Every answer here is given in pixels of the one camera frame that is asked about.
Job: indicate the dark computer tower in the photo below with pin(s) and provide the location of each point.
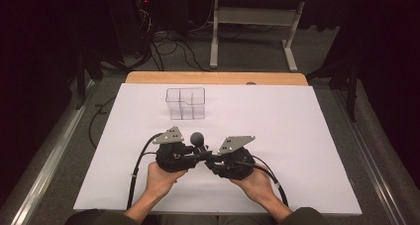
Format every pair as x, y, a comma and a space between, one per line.
132, 23

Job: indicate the person's right hand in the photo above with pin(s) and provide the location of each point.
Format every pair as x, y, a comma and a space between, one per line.
256, 187

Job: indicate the white table mat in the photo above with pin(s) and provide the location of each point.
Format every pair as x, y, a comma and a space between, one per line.
297, 152

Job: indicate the person's left hand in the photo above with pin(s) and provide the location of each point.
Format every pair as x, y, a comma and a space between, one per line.
161, 182

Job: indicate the black stand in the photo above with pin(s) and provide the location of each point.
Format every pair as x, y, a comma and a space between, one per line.
352, 86
81, 79

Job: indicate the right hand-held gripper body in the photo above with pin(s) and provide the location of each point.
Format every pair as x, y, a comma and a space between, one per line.
236, 164

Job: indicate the clear plastic organizer box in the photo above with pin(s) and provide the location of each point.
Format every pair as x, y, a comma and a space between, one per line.
185, 103

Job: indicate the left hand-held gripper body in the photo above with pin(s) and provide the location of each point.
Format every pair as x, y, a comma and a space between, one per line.
173, 157

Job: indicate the black makeup brush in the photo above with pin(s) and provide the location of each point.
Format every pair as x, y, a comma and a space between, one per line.
198, 140

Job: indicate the metal floor rail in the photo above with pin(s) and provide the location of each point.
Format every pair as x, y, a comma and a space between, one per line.
49, 155
373, 159

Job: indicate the white metal desk frame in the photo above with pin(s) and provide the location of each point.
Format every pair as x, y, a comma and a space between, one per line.
254, 16

